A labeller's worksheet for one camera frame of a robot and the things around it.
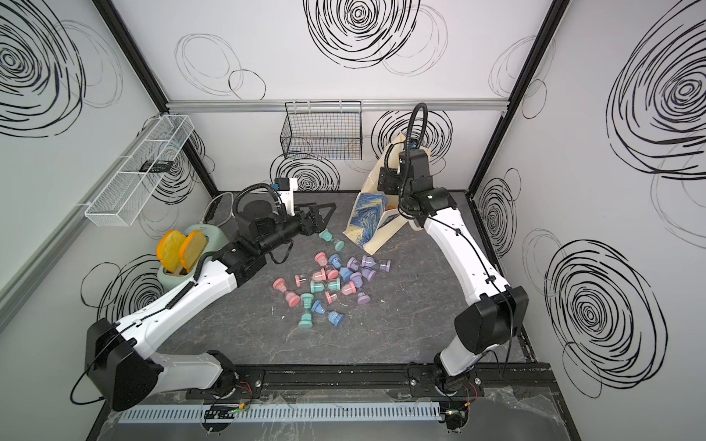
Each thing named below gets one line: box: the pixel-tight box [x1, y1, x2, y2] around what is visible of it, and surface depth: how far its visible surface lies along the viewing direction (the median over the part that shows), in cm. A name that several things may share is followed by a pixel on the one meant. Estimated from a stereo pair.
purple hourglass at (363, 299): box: [356, 292, 371, 305], surface depth 88 cm
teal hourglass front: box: [297, 292, 315, 329], surface depth 86 cm
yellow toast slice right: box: [178, 229, 207, 273], surface depth 79 cm
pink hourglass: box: [314, 251, 329, 267], surface depth 98 cm
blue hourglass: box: [328, 310, 344, 328], surface depth 84 cm
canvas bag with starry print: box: [342, 133, 409, 256], surface depth 93 cm
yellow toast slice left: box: [156, 229, 187, 273], surface depth 79 cm
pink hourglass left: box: [272, 277, 301, 308], surface depth 90 cm
